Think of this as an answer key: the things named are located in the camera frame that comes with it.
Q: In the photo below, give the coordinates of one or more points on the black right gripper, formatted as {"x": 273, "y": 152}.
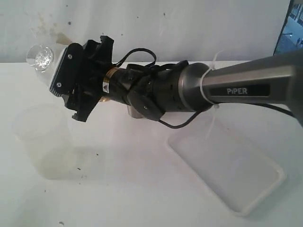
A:
{"x": 86, "y": 89}

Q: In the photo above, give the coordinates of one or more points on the stainless steel tumbler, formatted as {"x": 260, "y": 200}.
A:
{"x": 134, "y": 113}

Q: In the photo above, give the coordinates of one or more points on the clear plastic shaker lid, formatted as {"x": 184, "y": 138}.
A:
{"x": 45, "y": 59}

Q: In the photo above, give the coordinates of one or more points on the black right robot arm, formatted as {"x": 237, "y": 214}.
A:
{"x": 154, "y": 90}

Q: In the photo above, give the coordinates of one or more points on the translucent white plastic container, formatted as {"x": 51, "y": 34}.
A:
{"x": 44, "y": 134}

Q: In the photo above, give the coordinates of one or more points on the white rectangular plastic tray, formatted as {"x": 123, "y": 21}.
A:
{"x": 235, "y": 170}

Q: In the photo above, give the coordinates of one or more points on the dark metal frame post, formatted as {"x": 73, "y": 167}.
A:
{"x": 284, "y": 44}

